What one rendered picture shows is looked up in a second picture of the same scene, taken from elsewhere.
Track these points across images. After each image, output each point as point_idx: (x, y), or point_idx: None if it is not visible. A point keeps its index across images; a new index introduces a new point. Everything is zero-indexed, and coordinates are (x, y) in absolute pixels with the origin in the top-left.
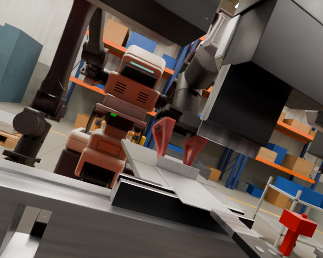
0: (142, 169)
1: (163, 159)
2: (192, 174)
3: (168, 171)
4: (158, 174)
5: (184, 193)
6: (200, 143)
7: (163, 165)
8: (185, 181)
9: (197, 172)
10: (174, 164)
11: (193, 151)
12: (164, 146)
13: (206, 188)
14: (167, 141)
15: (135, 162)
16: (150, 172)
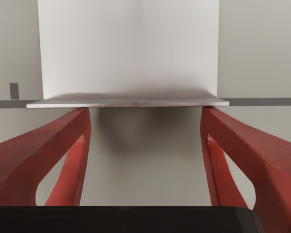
0: (286, 14)
1: (203, 100)
2: (63, 101)
3: (166, 84)
4: (226, 18)
5: None
6: (17, 150)
7: (193, 99)
8: (122, 24)
9: (38, 102)
10: (151, 101)
11: (62, 143)
12: (235, 119)
13: (20, 48)
14: (236, 126)
15: None
16: (260, 4)
